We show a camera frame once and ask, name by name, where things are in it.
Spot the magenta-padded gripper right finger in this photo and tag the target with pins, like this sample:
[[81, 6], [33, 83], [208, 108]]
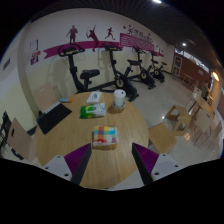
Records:
[[163, 165]]

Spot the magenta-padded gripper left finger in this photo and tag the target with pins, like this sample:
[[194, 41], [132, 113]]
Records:
[[60, 165]]

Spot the colourful checked towel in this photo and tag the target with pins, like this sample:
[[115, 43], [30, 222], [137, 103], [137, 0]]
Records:
[[106, 136]]

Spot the black flat pad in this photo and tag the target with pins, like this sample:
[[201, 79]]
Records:
[[53, 119]]

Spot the wooden stool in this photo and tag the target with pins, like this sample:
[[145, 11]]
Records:
[[178, 111]]

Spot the green wet wipes pack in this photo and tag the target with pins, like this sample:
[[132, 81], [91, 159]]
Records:
[[92, 110]]

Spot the blue and orange tube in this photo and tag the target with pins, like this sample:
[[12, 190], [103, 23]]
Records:
[[65, 100]]

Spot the brown tape roll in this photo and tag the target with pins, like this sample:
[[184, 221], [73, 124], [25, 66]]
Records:
[[117, 108]]

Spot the small white packet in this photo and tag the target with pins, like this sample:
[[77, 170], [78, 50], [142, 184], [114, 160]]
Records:
[[94, 97]]

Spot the black exercise bike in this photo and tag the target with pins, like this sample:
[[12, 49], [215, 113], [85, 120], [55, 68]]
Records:
[[75, 71], [157, 72], [120, 83], [144, 76]]

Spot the round ceiling light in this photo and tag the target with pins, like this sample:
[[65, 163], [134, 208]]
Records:
[[156, 1], [184, 44]]

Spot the wall poster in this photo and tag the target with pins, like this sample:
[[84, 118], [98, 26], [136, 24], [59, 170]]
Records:
[[34, 51]]

